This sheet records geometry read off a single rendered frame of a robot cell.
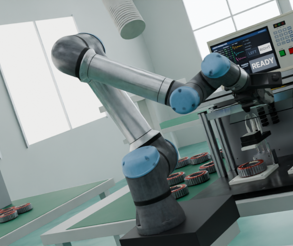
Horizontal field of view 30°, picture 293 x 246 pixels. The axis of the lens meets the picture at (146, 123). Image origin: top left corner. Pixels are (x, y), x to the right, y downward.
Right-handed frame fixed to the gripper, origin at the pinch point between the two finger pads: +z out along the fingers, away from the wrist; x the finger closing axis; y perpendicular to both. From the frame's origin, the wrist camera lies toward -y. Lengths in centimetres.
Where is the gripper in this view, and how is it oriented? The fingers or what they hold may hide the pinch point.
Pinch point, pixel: (273, 97)
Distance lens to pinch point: 189.6
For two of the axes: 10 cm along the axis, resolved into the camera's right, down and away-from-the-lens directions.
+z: 6.3, 2.7, 7.3
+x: 0.1, 9.4, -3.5
